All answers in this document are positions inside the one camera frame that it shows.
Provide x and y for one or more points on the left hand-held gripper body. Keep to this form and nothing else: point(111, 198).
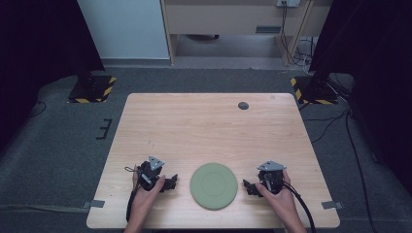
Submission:
point(149, 173)

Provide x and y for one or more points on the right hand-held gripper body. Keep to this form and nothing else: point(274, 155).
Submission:
point(273, 176)

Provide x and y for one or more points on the green round plate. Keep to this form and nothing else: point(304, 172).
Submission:
point(213, 186)

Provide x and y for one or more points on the person's left hand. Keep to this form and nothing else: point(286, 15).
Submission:
point(144, 202)

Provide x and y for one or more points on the person's right hand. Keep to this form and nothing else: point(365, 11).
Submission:
point(283, 204)

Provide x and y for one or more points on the grey tape piece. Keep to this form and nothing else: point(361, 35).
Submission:
point(94, 204)
point(332, 205)

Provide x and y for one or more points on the dark round table grommet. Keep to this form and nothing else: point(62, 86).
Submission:
point(243, 105)

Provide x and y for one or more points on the black stand base yellow stripes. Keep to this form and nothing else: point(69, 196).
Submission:
point(92, 90)
point(312, 92)

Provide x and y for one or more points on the white cabinet panel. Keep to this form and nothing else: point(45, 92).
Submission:
point(123, 29)

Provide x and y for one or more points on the black curtain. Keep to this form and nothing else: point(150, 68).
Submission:
point(372, 64)
point(39, 48)

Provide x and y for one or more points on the white wall socket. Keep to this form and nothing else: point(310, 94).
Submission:
point(288, 2)

